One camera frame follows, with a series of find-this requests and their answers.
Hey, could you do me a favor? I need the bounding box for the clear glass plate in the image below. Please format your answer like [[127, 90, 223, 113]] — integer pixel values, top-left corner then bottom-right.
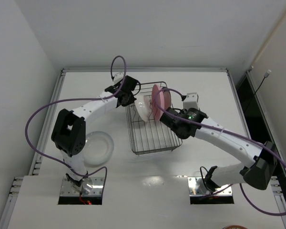
[[134, 94, 151, 122], [83, 131, 114, 167]]

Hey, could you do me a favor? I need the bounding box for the wire dish rack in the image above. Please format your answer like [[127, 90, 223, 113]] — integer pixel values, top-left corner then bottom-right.
[[126, 81, 183, 156]]

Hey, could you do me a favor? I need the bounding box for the pink plastic plate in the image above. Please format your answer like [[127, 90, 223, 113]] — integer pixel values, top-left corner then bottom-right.
[[151, 84, 165, 121]]

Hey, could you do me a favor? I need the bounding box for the blue rimmed white plate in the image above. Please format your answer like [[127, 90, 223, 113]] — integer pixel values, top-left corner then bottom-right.
[[163, 90, 172, 110]]

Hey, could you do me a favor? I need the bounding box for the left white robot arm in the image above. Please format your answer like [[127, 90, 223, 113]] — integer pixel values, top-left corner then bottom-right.
[[51, 75, 140, 191]]

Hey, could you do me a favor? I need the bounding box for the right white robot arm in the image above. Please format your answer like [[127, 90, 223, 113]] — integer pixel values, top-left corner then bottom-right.
[[155, 102, 277, 192]]

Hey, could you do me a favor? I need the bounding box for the brown round object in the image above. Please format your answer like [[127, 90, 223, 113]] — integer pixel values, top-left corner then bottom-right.
[[222, 225, 247, 229]]

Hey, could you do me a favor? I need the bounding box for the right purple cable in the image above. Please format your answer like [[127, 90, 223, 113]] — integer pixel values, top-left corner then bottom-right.
[[155, 88, 286, 217]]

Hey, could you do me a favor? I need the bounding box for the purple cable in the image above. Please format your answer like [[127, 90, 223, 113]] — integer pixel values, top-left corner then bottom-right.
[[25, 55, 108, 198], [155, 88, 286, 217]]

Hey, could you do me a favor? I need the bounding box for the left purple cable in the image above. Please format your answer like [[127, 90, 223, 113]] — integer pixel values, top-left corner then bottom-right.
[[25, 55, 108, 198]]

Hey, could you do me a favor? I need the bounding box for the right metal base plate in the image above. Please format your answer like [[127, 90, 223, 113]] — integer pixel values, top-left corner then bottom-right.
[[188, 177, 233, 197]]

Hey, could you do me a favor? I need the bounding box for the metal base plate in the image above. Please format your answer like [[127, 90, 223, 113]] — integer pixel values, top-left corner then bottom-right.
[[60, 177, 104, 197], [188, 177, 233, 197]]

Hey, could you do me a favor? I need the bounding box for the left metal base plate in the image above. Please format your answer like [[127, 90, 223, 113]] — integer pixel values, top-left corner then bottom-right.
[[60, 177, 104, 197]]

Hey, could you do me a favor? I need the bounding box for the black usb cable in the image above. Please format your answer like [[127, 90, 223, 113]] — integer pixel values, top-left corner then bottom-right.
[[246, 70, 272, 113]]

